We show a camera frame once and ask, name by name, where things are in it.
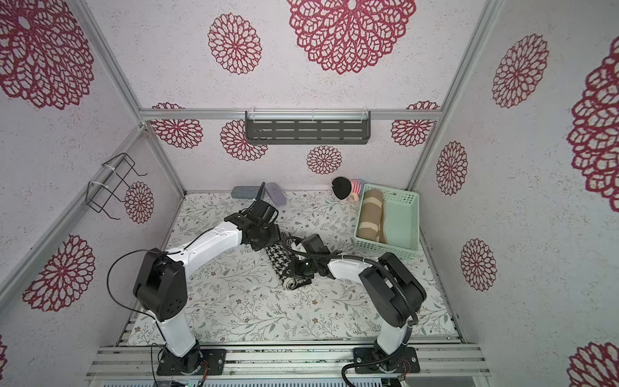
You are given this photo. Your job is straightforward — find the mint green plastic basket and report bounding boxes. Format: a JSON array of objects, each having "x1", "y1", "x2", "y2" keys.
[{"x1": 353, "y1": 183, "x2": 419, "y2": 261}]

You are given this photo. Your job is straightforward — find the lilac oval case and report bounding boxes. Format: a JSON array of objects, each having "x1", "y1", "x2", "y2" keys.
[{"x1": 265, "y1": 182, "x2": 287, "y2": 207}]

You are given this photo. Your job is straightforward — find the grey rectangular case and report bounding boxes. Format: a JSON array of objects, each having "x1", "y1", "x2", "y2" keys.
[{"x1": 231, "y1": 185, "x2": 260, "y2": 200}]

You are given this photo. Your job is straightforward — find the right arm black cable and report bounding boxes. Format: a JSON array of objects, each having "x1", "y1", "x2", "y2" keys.
[{"x1": 280, "y1": 234, "x2": 421, "y2": 387}]

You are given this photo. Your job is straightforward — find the dark grey wall shelf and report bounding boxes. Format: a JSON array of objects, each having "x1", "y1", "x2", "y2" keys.
[{"x1": 244, "y1": 111, "x2": 372, "y2": 145}]

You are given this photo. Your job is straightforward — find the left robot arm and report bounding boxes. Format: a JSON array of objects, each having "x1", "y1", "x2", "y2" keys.
[{"x1": 133, "y1": 199, "x2": 280, "y2": 359}]

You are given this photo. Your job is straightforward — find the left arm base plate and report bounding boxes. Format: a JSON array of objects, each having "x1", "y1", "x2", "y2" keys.
[{"x1": 156, "y1": 348, "x2": 227, "y2": 377}]

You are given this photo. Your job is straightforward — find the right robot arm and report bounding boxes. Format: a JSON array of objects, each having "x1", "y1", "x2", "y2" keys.
[{"x1": 280, "y1": 234, "x2": 427, "y2": 357}]

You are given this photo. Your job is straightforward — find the aluminium front rail frame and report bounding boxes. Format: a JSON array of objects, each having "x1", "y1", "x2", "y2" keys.
[{"x1": 85, "y1": 341, "x2": 491, "y2": 382}]

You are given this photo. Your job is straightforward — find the brown beige striped scarf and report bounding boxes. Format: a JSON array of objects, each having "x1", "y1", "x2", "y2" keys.
[{"x1": 356, "y1": 189, "x2": 387, "y2": 243}]

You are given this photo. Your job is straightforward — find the floral table mat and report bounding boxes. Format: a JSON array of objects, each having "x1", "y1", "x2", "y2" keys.
[{"x1": 127, "y1": 191, "x2": 458, "y2": 346}]

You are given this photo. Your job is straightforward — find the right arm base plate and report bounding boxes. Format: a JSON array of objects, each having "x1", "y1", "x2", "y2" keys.
[{"x1": 353, "y1": 346, "x2": 421, "y2": 374}]

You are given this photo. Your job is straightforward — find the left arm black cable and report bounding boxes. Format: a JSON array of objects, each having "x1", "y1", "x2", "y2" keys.
[{"x1": 105, "y1": 181, "x2": 267, "y2": 349}]

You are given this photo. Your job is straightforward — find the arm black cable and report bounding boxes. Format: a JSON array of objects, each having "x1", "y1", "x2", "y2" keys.
[
  {"x1": 280, "y1": 234, "x2": 421, "y2": 387},
  {"x1": 105, "y1": 181, "x2": 267, "y2": 349}
]

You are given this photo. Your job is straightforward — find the black wire wall rack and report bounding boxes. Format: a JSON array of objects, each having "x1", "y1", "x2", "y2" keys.
[{"x1": 85, "y1": 153, "x2": 148, "y2": 221}]

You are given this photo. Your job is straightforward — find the black white knitted scarf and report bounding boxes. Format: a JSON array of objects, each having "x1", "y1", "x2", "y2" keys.
[{"x1": 265, "y1": 243, "x2": 301, "y2": 290}]

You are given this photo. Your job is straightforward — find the doll with black hair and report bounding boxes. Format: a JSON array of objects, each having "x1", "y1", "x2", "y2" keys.
[{"x1": 331, "y1": 177, "x2": 365, "y2": 203}]

